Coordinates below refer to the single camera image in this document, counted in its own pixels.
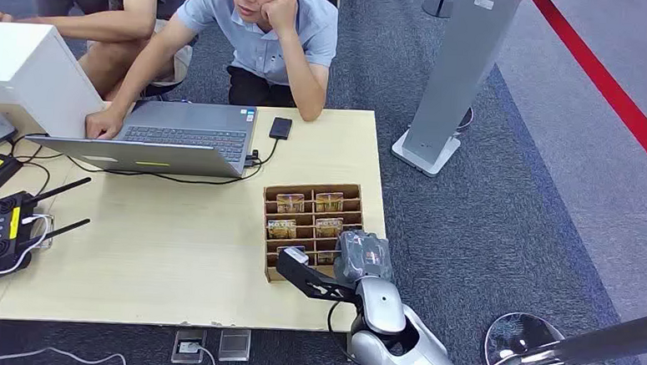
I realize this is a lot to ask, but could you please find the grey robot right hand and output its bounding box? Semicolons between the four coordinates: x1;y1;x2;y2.
332;230;397;286

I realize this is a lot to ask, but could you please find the long white floor cable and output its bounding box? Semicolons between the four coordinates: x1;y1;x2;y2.
0;343;129;365

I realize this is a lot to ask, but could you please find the person's right hand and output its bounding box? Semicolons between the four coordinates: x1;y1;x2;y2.
84;105;126;141

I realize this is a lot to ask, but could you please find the thin black cable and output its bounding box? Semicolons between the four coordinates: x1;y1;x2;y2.
3;130;67;197

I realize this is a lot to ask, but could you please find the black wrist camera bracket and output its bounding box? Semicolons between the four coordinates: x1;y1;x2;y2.
274;246;364;305

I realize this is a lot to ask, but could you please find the white controller cable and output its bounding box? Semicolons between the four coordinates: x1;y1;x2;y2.
0;212;52;278

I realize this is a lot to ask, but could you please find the wooden card holder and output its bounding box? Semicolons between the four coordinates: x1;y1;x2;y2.
258;179;366;288

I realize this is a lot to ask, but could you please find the floor socket with plug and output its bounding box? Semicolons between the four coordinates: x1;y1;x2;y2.
170;327;208;365

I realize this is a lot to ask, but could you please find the grey laptop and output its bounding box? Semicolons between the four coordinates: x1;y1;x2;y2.
25;94;259;180

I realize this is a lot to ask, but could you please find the white box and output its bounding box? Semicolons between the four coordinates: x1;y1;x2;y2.
0;22;110;140

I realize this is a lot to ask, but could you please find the long black laptop cable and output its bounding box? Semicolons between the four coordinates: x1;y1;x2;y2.
65;153;263;190

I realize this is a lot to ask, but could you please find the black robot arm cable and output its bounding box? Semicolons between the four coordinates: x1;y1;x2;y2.
324;300;362;365

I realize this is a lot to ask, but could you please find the black external drive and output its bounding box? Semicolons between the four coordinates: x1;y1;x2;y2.
268;116;293;141

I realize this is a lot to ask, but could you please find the kiosk power cable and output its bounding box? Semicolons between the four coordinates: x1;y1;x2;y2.
456;106;475;134

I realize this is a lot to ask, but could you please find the short white socket cable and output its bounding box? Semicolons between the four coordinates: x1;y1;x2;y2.
195;345;219;365

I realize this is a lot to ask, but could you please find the short black drive cable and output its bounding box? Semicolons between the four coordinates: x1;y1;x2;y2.
243;137;280;170

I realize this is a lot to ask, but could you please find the closed floor socket plate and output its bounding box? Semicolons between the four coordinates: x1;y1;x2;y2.
218;327;252;362

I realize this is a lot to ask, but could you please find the black round stand base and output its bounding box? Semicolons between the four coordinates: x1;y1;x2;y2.
420;0;457;19

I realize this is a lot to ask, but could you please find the gold hotel key card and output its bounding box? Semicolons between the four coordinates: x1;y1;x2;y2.
265;218;298;241
315;191;345;214
314;217;345;240
275;193;306;215

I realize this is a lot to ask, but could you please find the grey kiosk stand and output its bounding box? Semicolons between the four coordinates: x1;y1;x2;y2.
390;0;528;183

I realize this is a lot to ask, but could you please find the red barrier belt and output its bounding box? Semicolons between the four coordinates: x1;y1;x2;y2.
518;0;647;191

